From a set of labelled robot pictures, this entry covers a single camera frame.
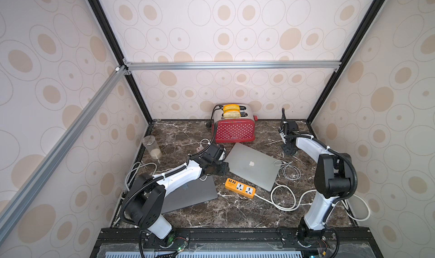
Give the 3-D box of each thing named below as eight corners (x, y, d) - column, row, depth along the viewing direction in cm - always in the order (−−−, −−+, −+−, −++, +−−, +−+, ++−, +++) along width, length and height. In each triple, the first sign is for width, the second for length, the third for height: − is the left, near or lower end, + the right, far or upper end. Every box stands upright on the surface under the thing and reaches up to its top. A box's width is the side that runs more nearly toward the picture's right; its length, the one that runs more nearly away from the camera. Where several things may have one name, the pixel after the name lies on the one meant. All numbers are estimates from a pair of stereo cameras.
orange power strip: (224, 187, 91) (224, 185, 88) (227, 179, 94) (227, 177, 91) (253, 199, 86) (254, 197, 84) (255, 191, 89) (256, 188, 87)
